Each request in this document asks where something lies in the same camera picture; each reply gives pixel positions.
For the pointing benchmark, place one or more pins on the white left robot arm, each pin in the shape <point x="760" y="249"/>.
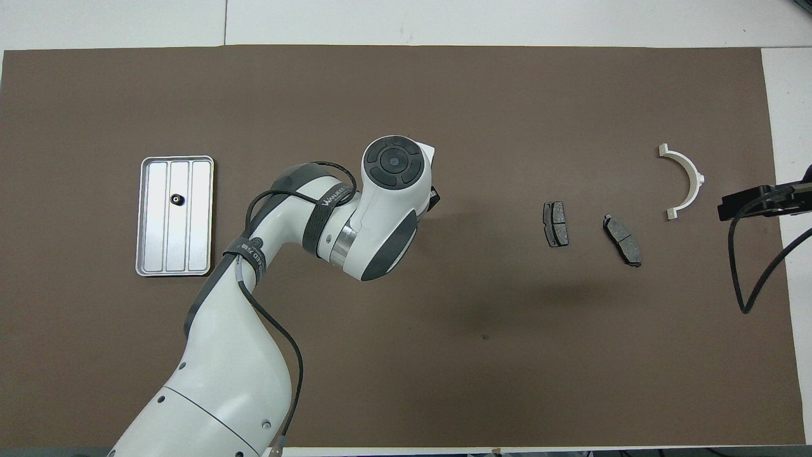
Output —
<point x="222" y="381"/>

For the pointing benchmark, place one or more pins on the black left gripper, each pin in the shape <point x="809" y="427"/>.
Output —
<point x="433" y="198"/>

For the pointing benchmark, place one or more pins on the rectangular dark brake pad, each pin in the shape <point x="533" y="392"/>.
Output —
<point x="555" y="223"/>

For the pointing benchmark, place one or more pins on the small black bearing gear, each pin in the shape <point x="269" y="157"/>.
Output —
<point x="177" y="200"/>

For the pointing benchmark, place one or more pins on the silver metal tray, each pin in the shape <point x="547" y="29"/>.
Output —
<point x="200" y="241"/>

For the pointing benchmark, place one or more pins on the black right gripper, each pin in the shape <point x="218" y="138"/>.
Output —
<point x="755" y="202"/>

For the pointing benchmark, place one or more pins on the curved dark brake pad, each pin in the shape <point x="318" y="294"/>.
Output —
<point x="623" y="240"/>

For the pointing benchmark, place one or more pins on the brown table mat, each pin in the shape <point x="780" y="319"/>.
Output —
<point x="444" y="95"/>

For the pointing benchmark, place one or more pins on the white curved plastic bracket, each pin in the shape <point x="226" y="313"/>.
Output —
<point x="690" y="168"/>

